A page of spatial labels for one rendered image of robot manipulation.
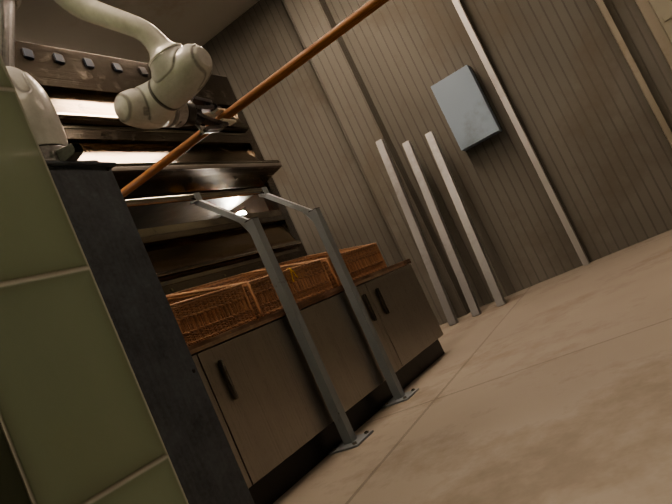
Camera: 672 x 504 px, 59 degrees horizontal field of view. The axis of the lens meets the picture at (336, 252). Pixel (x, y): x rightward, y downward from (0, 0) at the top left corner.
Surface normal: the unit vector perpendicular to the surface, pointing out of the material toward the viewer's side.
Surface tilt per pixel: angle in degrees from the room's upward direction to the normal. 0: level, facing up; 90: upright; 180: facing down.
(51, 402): 90
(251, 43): 90
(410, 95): 90
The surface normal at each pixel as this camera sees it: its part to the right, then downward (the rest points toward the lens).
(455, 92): -0.44, 0.11
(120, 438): 0.77, -0.40
